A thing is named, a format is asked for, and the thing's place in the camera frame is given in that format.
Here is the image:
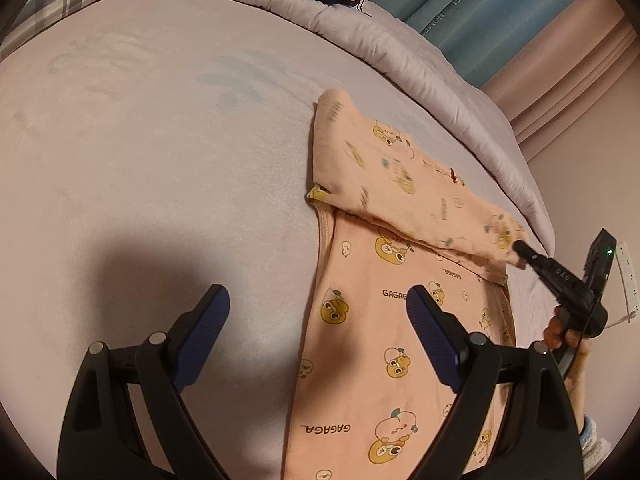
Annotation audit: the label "white power strip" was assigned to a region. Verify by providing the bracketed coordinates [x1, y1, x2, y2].
[614, 241, 640, 315]

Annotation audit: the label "blue curtain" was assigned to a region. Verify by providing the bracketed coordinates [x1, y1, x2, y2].
[364, 0, 603, 92]

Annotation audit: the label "white cable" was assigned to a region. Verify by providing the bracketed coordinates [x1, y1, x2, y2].
[602, 310, 639, 327]

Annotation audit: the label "person's right hand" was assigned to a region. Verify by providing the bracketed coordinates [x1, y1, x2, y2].
[544, 309, 572, 354]

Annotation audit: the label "pink curtain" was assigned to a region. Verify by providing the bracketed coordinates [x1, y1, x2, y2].
[481, 0, 640, 147]

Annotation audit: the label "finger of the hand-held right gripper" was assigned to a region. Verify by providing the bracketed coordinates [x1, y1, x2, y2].
[514, 239, 555, 277]

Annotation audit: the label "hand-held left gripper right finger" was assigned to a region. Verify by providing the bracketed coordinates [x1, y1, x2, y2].
[406, 284, 586, 480]

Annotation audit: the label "peach cartoon print pants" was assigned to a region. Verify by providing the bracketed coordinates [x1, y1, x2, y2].
[282, 88, 532, 480]

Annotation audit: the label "grey quilt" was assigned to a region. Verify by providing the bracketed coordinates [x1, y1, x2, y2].
[167, 0, 557, 257]

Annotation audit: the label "person's right forearm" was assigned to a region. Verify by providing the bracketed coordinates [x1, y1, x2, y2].
[564, 342, 615, 467]

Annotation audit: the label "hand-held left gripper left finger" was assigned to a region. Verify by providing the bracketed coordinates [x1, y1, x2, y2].
[56, 284, 231, 480]

